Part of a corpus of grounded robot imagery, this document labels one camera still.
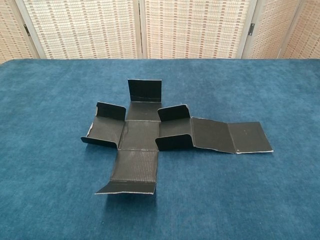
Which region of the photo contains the woven bamboo screen panel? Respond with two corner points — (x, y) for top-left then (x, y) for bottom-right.
(138, 0), (258, 60)
(14, 0), (143, 60)
(0, 0), (41, 65)
(281, 0), (320, 60)
(241, 0), (301, 60)

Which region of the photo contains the blue felt table cover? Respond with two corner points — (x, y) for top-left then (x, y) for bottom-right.
(0, 57), (320, 240)

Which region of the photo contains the black cardboard folding box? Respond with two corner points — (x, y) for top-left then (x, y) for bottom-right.
(80, 78), (274, 195)

